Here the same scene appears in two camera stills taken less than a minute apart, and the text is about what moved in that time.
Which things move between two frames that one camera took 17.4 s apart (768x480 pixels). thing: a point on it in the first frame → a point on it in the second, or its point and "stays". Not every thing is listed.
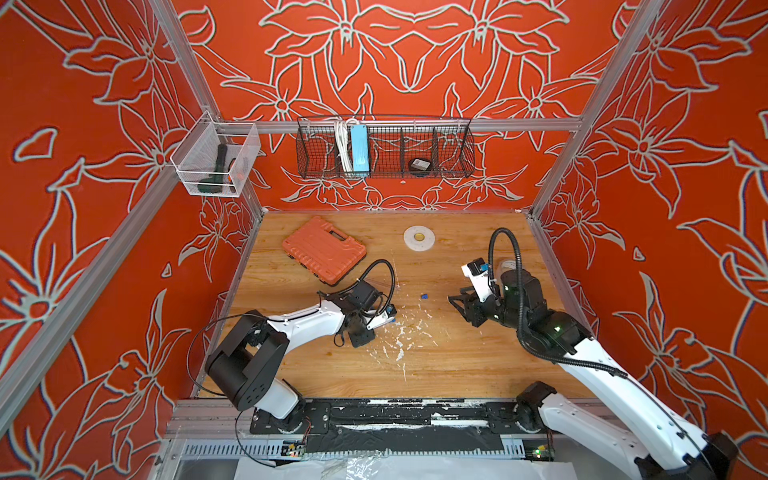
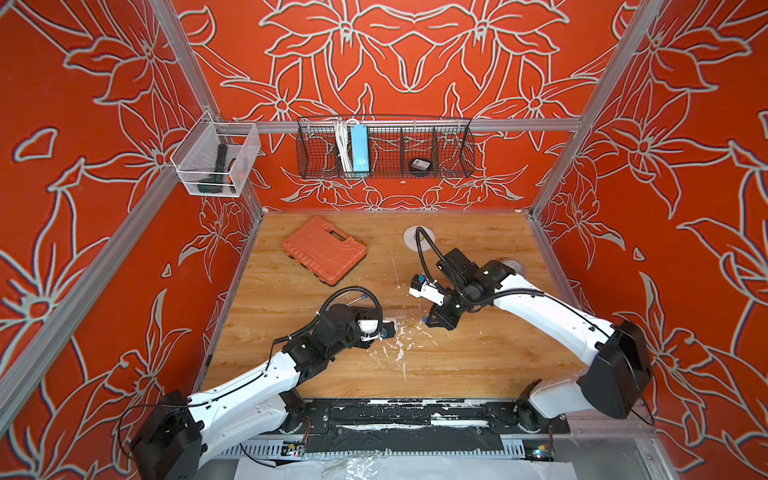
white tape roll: x=419 y=238 stays
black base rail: x=405 y=427 stays
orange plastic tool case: x=323 y=250 stays
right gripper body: x=492 y=309 → x=454 y=304
